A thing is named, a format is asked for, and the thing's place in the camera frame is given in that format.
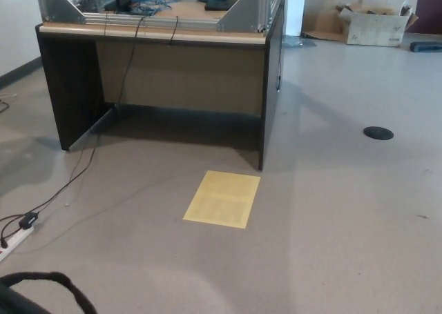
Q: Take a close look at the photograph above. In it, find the open white cardboard box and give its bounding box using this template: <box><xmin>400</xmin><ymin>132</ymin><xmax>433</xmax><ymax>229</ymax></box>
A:
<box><xmin>338</xmin><ymin>0</ymin><xmax>419</xmax><ymax>48</ymax></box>

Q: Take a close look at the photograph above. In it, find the black power adapter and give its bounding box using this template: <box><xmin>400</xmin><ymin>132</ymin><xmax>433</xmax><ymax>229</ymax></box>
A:
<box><xmin>19</xmin><ymin>212</ymin><xmax>40</xmax><ymax>230</ymax></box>

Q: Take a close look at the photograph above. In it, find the yellow paper sheet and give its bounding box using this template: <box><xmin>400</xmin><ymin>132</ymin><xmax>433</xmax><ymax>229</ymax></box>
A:
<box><xmin>182</xmin><ymin>170</ymin><xmax>262</xmax><ymax>229</ymax></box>

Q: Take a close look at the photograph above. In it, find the maroon door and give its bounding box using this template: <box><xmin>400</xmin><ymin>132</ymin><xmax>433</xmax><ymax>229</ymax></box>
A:
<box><xmin>414</xmin><ymin>0</ymin><xmax>442</xmax><ymax>35</ymax></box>

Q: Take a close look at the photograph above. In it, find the dark blue foam block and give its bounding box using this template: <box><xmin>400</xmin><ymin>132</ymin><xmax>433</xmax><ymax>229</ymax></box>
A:
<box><xmin>410</xmin><ymin>41</ymin><xmax>442</xmax><ymax>54</ymax></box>

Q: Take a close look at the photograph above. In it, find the white power strip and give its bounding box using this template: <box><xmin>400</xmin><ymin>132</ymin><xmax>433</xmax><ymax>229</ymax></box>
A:
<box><xmin>0</xmin><ymin>225</ymin><xmax>35</xmax><ymax>262</ymax></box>

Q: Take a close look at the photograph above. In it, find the thin black hanging cable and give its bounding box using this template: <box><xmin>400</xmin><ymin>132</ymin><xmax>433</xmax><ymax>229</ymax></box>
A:
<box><xmin>275</xmin><ymin>0</ymin><xmax>289</xmax><ymax>93</ymax></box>

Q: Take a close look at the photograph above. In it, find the long black power cable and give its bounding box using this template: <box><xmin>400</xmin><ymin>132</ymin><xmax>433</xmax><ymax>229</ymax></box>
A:
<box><xmin>34</xmin><ymin>15</ymin><xmax>146</xmax><ymax>219</ymax></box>

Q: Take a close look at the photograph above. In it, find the crumpled clear plastic wrap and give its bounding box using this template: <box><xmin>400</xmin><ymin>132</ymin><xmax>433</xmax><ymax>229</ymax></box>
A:
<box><xmin>282</xmin><ymin>35</ymin><xmax>317</xmax><ymax>49</ymax></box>

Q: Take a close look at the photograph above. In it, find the flat black device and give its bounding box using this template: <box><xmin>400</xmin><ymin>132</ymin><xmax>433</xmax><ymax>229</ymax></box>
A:
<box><xmin>204</xmin><ymin>0</ymin><xmax>239</xmax><ymax>12</ymax></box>

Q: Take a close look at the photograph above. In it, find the dark desk with beige top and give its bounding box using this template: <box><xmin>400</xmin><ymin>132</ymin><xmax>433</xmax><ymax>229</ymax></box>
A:
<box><xmin>35</xmin><ymin>0</ymin><xmax>289</xmax><ymax>172</ymax></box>

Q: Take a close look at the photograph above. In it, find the flattened brown cardboard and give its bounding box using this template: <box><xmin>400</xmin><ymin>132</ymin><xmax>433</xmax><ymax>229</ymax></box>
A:
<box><xmin>300</xmin><ymin>4</ymin><xmax>350</xmax><ymax>43</ymax></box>

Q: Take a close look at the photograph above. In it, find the black plug with cable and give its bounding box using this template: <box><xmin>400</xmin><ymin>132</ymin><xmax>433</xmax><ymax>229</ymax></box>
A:
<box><xmin>0</xmin><ymin>215</ymin><xmax>23</xmax><ymax>252</ymax></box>

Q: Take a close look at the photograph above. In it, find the aluminium profile frame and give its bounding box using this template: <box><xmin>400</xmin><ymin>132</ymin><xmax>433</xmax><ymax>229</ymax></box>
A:
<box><xmin>34</xmin><ymin>0</ymin><xmax>289</xmax><ymax>35</ymax></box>

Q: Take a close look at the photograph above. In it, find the black round floor cover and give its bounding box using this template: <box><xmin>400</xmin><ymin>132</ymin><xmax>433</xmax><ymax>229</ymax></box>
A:
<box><xmin>363</xmin><ymin>126</ymin><xmax>394</xmax><ymax>141</ymax></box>

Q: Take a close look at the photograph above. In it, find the black rack with metal knobs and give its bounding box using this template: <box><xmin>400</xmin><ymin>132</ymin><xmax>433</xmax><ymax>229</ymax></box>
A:
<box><xmin>70</xmin><ymin>0</ymin><xmax>117</xmax><ymax>13</ymax></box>

